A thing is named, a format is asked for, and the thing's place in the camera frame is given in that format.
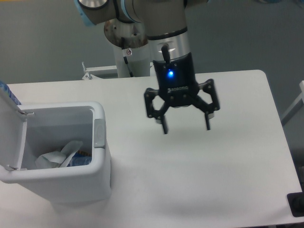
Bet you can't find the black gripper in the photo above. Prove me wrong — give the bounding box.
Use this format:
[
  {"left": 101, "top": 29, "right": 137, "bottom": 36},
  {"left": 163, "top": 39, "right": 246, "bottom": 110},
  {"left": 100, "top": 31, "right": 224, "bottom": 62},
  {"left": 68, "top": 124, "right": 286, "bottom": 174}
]
[{"left": 143, "top": 51, "right": 221, "bottom": 135}]

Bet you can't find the clear plastic water bottle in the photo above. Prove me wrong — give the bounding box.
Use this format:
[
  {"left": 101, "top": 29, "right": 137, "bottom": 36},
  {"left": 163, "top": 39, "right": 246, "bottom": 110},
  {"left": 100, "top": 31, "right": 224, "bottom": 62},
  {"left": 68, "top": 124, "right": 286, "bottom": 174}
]
[{"left": 67, "top": 156, "right": 92, "bottom": 167}]

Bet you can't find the clear plastic wrapper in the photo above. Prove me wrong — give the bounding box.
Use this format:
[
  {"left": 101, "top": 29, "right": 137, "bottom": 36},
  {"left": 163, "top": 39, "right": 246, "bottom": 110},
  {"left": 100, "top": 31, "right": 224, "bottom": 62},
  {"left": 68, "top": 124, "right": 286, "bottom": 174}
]
[{"left": 35, "top": 141, "right": 83, "bottom": 169}]

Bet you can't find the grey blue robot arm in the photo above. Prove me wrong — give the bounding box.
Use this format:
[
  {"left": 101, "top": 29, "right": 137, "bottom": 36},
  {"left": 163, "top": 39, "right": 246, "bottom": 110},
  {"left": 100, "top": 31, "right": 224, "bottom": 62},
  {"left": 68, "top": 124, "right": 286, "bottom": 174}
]
[{"left": 75, "top": 0, "right": 220, "bottom": 133}]

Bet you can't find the white trash can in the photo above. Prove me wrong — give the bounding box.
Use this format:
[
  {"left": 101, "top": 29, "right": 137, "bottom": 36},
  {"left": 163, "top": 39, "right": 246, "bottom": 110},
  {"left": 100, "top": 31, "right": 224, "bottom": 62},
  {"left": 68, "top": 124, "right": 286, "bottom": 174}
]
[{"left": 0, "top": 101, "right": 111, "bottom": 203}]

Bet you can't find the blue snack package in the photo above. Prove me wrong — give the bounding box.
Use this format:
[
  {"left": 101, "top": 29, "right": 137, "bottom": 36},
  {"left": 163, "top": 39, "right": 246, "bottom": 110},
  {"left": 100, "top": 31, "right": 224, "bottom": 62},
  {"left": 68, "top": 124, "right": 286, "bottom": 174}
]
[{"left": 76, "top": 150, "right": 92, "bottom": 157}]

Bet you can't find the black table clamp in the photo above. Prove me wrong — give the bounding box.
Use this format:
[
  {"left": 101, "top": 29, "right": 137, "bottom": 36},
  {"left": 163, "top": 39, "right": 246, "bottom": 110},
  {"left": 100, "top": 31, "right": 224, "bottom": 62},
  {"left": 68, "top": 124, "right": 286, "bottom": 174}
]
[{"left": 287, "top": 192, "right": 304, "bottom": 218}]

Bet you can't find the blue patterned object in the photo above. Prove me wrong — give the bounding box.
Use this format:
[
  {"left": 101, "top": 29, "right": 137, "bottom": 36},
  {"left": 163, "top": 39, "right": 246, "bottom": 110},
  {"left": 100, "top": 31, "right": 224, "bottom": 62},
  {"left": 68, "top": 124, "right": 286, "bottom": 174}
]
[{"left": 0, "top": 81, "right": 21, "bottom": 105}]

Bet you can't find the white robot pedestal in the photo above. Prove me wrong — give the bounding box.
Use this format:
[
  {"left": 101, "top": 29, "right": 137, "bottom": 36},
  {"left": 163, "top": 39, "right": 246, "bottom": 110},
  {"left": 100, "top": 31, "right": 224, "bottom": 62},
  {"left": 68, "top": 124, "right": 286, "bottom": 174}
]
[{"left": 104, "top": 19, "right": 154, "bottom": 78}]

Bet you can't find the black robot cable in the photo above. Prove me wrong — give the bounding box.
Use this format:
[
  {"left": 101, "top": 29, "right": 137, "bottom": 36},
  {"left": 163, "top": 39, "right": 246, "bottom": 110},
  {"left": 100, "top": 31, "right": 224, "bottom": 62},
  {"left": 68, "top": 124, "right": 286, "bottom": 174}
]
[{"left": 121, "top": 37, "right": 134, "bottom": 78}]

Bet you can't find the white left support bracket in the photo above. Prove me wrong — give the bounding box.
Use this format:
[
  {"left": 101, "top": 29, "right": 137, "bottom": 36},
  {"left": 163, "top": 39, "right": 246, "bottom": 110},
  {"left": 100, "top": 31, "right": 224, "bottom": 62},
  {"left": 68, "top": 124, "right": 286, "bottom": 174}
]
[{"left": 82, "top": 62, "right": 118, "bottom": 80}]

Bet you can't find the white frame at right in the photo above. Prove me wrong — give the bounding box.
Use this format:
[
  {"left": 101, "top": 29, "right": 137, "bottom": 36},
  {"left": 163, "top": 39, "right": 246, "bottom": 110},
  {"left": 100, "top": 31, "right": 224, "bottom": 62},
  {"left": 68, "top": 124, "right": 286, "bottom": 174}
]
[{"left": 281, "top": 81, "right": 304, "bottom": 126}]

